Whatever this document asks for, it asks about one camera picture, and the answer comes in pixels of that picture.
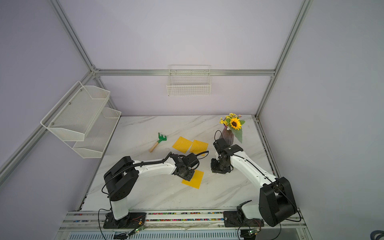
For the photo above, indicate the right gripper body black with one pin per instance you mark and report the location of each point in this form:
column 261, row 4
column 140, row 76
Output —
column 219, row 166

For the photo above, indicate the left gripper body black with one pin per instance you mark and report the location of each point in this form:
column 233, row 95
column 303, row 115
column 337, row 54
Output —
column 188, row 175

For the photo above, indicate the yellow envelope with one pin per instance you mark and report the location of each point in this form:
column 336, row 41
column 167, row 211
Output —
column 195, row 181
column 182, row 145
column 198, row 147

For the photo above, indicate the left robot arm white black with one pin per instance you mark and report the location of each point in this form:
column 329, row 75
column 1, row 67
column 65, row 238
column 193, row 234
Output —
column 121, row 178

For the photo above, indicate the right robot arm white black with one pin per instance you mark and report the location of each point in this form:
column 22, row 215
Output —
column 276, row 198

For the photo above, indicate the dark purple vase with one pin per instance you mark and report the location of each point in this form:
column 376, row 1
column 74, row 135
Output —
column 228, row 136

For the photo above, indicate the sunflower bouquet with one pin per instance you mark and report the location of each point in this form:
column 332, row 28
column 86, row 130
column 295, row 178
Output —
column 235, row 124

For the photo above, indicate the lower white mesh shelf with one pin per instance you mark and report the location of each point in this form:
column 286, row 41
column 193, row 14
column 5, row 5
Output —
column 99, row 136

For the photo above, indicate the white mesh shelf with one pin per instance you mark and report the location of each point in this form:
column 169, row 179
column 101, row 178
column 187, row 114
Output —
column 99, row 136
column 72, row 118

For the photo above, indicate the upper white mesh shelf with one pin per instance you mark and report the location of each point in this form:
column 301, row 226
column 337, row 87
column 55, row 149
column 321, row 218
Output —
column 72, row 118

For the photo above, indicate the green toy rake wooden handle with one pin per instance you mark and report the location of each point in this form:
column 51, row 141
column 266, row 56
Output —
column 161, row 138

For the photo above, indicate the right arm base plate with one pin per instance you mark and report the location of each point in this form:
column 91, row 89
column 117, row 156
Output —
column 246, row 214

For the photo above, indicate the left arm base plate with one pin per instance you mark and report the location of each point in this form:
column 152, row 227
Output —
column 131, row 221

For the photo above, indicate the white wire wall basket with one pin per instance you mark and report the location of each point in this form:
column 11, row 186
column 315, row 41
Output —
column 189, row 80

